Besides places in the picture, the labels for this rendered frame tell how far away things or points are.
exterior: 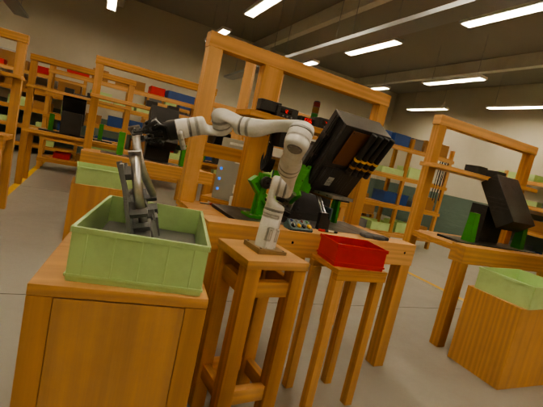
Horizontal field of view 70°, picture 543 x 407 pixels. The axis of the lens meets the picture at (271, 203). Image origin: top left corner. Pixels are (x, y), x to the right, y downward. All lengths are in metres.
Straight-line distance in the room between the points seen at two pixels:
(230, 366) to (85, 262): 0.81
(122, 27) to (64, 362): 11.40
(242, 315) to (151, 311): 0.51
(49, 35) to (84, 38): 0.81
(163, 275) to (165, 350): 0.25
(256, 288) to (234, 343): 0.25
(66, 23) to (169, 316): 11.37
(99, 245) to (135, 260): 0.11
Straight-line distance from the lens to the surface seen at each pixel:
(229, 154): 2.67
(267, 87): 2.67
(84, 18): 12.37
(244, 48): 2.63
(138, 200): 1.31
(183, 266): 1.27
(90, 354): 1.37
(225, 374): 1.81
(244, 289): 1.64
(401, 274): 2.83
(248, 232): 2.04
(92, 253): 1.29
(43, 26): 12.36
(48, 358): 1.39
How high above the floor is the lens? 1.29
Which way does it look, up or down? 7 degrees down
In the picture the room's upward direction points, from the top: 12 degrees clockwise
